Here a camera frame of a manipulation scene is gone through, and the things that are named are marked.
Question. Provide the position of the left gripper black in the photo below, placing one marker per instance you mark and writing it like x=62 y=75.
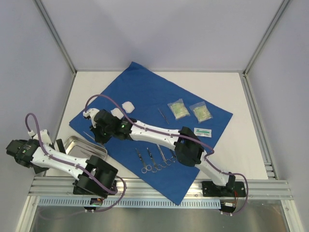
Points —
x=60 y=147

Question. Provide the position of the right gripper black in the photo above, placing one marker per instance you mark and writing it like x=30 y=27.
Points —
x=98 y=136

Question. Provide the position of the white gauze pad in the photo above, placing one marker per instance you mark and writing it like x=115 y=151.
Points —
x=117 y=113
x=128 y=107

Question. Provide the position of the steel pointed scissors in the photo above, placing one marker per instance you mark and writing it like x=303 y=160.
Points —
x=163 y=163

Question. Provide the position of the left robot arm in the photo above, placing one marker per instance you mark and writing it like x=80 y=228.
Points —
x=93 y=175

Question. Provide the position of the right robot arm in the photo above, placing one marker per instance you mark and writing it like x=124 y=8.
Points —
x=189 y=150

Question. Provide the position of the blue surgical drape cloth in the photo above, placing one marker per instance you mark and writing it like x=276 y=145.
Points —
x=148 y=92

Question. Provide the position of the stainless steel instrument tray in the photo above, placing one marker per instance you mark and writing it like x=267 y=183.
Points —
x=81 y=148

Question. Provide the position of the green packet in plastic left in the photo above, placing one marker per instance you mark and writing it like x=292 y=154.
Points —
x=178 y=109

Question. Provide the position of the green packet in plastic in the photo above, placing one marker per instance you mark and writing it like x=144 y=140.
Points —
x=178 y=109
x=201 y=111

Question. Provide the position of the small white green sachet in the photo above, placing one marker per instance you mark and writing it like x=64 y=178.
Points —
x=203 y=132

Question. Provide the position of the green packet in plastic right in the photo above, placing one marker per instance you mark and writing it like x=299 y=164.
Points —
x=201 y=111

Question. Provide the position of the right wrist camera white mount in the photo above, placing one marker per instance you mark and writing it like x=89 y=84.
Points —
x=90 y=113

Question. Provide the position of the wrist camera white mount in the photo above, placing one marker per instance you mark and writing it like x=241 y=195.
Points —
x=90 y=113
x=45 y=138

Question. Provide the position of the slotted cable duct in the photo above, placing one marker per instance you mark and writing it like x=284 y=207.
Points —
x=131 y=202

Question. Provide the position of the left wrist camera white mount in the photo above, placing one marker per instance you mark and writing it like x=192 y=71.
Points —
x=45 y=138

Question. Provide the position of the aluminium frame post left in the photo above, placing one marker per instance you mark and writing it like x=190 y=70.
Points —
x=50 y=25

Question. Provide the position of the aluminium frame post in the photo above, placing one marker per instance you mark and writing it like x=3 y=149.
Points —
x=50 y=25
x=267 y=34

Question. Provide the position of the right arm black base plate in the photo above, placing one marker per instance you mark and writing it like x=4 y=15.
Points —
x=209 y=189

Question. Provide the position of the aluminium front rail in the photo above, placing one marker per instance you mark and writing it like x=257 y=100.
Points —
x=270 y=189

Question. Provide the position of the aluminium side rail right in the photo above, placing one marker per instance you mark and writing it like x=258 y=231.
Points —
x=259 y=130

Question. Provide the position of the aluminium frame post right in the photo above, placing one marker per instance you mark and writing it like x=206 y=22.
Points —
x=267 y=34

